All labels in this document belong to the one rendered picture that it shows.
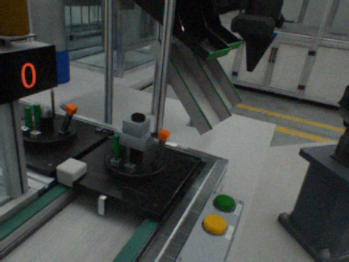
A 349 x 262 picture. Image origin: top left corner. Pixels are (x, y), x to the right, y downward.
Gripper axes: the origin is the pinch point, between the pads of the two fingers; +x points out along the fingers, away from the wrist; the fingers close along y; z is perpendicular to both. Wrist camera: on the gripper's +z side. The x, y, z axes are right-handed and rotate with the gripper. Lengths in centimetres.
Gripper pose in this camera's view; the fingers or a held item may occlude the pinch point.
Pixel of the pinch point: (253, 52)
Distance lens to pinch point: 58.8
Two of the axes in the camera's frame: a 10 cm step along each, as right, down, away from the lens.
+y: -4.0, 3.6, -8.4
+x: -1.0, 9.0, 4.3
